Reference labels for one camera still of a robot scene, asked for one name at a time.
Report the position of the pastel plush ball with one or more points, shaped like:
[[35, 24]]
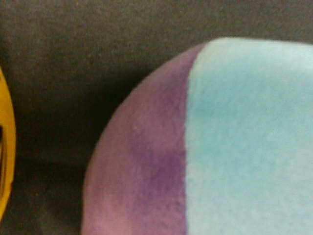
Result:
[[218, 141]]

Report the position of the yellow black soccer ball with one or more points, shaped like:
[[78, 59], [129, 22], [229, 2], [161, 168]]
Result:
[[7, 144]]

